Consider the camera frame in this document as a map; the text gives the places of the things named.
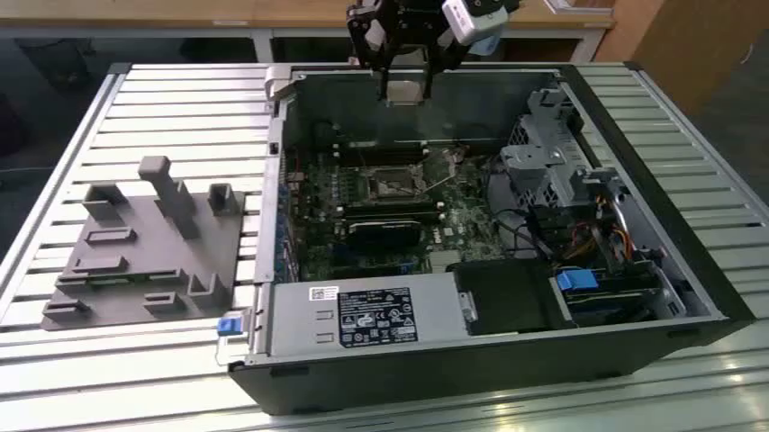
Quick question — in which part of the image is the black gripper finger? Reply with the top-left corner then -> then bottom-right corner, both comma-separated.
358,26 -> 392,103
423,40 -> 463,101

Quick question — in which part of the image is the silver square cpu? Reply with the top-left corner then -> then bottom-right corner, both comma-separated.
387,79 -> 427,108

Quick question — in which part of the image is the thin metal locking lever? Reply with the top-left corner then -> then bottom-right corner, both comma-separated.
426,166 -> 463,193
347,132 -> 368,170

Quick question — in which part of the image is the cpu socket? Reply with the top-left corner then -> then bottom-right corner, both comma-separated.
362,165 -> 435,203

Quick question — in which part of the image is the perforated metal drive cage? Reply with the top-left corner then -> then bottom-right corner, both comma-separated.
498,87 -> 631,208

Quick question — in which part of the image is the white paper stack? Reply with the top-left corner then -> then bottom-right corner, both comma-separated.
543,0 -> 618,14

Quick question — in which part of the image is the green motherboard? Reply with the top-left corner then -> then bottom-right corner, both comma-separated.
282,143 -> 506,283

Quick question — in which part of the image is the black graphics card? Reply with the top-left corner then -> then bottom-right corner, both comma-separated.
344,217 -> 427,252

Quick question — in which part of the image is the silver finned heatsink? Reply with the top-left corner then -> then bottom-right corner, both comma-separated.
429,250 -> 467,272

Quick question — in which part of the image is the wooden cabinet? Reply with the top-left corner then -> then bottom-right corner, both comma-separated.
591,0 -> 769,116

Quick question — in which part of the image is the wooden desk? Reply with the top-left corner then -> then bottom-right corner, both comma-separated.
0,0 -> 618,64

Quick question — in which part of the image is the black plastic shroud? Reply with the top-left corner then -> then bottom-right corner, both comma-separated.
447,259 -> 575,337

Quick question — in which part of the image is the blue disk carrier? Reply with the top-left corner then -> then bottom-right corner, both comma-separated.
555,268 -> 601,294

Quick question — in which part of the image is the black waste bin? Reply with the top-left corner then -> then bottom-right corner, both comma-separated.
15,38 -> 95,91

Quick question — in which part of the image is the grey plastic parts rack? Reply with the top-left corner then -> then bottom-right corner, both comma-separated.
39,155 -> 247,333

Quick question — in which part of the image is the grey power supply unit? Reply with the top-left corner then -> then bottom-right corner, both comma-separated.
263,272 -> 475,361

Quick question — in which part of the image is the metal disk bay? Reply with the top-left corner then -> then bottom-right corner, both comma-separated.
549,251 -> 692,329

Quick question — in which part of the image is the black open pc case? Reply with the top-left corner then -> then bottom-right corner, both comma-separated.
226,61 -> 757,416

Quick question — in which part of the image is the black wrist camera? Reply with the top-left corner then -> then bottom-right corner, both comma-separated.
344,0 -> 386,46

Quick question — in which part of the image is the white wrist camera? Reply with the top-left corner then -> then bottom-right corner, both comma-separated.
441,0 -> 511,46

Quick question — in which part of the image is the yellow braided wire bundle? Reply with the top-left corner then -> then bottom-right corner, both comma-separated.
563,222 -> 635,266

